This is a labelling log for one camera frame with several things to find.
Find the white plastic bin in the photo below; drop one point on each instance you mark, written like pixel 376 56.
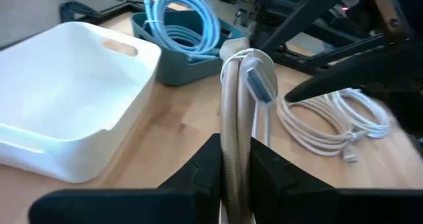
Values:
pixel 66 85

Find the teal plastic bin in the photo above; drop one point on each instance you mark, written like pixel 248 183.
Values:
pixel 178 72

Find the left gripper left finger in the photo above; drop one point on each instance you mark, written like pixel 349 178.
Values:
pixel 165 204

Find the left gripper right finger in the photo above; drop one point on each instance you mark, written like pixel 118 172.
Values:
pixel 297 201

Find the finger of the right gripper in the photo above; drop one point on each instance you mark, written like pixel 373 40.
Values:
pixel 411 115
pixel 363 73

